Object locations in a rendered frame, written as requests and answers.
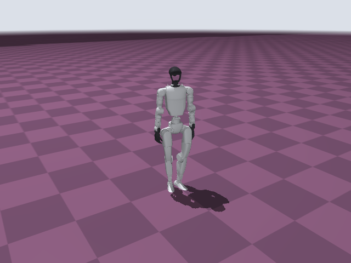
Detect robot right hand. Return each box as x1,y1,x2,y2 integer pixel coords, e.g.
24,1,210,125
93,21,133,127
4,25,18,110
154,128,162,144

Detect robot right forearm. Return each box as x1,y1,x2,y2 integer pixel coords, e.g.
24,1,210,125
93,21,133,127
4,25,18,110
154,108,162,131

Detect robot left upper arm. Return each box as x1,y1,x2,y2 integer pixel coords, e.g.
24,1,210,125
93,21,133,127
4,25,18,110
186,87,196,112

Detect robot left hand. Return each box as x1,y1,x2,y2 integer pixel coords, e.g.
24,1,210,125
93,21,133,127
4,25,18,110
189,123,195,139

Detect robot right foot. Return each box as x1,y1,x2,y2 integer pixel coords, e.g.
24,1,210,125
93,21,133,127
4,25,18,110
167,182,174,192

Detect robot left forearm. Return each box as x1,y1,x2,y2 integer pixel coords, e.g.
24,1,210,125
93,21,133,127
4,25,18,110
188,111,195,127

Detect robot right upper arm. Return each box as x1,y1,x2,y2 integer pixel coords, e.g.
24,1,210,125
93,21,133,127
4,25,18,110
156,88,166,115

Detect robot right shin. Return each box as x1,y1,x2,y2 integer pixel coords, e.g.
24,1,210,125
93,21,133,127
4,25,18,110
165,161,173,184

